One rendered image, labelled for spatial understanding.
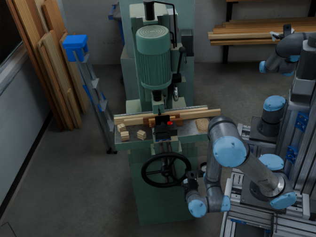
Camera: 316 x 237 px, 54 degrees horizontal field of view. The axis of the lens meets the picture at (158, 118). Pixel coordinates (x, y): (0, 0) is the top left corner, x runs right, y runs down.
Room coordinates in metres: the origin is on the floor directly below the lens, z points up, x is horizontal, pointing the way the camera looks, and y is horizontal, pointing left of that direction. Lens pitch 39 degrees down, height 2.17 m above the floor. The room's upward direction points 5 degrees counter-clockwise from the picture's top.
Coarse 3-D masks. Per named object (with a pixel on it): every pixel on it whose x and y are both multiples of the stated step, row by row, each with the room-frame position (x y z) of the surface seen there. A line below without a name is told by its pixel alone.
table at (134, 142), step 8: (184, 120) 1.51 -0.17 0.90; (192, 120) 1.50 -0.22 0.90; (208, 120) 1.49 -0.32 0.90; (128, 128) 1.47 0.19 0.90; (136, 128) 1.47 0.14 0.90; (144, 128) 1.46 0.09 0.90; (184, 128) 1.43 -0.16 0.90; (192, 128) 1.42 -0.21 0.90; (120, 136) 1.40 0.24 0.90; (136, 136) 1.39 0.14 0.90; (152, 136) 1.38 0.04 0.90; (184, 136) 1.36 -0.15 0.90; (192, 136) 1.36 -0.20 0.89; (200, 136) 1.37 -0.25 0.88; (120, 144) 1.34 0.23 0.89; (128, 144) 1.35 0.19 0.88; (136, 144) 1.35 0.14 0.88; (144, 144) 1.35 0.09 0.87; (152, 144) 1.34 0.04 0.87; (152, 152) 1.28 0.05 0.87; (176, 152) 1.26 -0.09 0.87
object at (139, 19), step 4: (140, 16) 1.69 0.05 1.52; (144, 16) 1.69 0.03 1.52; (160, 16) 1.69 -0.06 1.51; (136, 20) 1.68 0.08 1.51; (140, 20) 1.68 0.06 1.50; (160, 20) 1.69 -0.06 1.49; (140, 24) 1.68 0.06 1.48; (156, 24) 1.69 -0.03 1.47; (160, 24) 1.69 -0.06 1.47; (144, 88) 1.68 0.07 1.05; (144, 92) 1.68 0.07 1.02
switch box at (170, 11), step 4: (172, 8) 1.89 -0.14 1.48; (168, 12) 1.83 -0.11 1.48; (172, 12) 1.83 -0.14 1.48; (176, 12) 1.83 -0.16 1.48; (172, 16) 1.80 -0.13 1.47; (176, 16) 1.80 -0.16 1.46; (172, 20) 1.80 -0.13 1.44; (176, 20) 1.80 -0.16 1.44; (172, 24) 1.80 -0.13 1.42; (176, 24) 1.80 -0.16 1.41; (172, 28) 1.80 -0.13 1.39; (176, 28) 1.80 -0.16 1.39; (176, 32) 1.80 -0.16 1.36; (172, 36) 1.80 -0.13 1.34; (176, 36) 1.80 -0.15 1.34
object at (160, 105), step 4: (152, 96) 1.56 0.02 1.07; (152, 100) 1.52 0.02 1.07; (152, 104) 1.48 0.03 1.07; (156, 104) 1.47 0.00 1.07; (160, 104) 1.47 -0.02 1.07; (164, 104) 1.49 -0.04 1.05; (152, 108) 1.52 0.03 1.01; (156, 108) 1.47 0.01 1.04; (160, 108) 1.47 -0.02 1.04; (164, 108) 1.47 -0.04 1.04; (156, 112) 1.47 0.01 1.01; (164, 112) 1.47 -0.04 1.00
